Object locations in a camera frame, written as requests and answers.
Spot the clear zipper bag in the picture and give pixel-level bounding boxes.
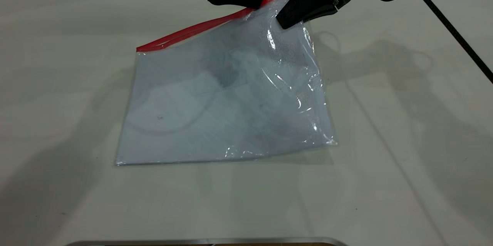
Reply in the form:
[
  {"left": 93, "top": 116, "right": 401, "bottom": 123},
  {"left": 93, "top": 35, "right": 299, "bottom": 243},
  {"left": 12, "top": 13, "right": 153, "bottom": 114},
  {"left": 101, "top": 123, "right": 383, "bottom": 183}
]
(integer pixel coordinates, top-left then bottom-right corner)
[{"left": 115, "top": 0, "right": 339, "bottom": 166}]

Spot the silver metal edge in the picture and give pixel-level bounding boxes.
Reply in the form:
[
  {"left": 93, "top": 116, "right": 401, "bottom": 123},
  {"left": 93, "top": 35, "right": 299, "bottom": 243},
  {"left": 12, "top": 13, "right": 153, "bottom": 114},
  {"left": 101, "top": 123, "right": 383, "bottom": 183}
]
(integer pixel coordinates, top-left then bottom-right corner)
[{"left": 65, "top": 237, "right": 349, "bottom": 246}]

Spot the black braided cable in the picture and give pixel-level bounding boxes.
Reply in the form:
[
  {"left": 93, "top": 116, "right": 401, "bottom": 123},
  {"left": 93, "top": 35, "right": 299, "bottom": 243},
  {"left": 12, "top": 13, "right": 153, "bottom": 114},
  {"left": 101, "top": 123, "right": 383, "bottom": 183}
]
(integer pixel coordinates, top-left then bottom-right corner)
[{"left": 399, "top": 0, "right": 493, "bottom": 84}]

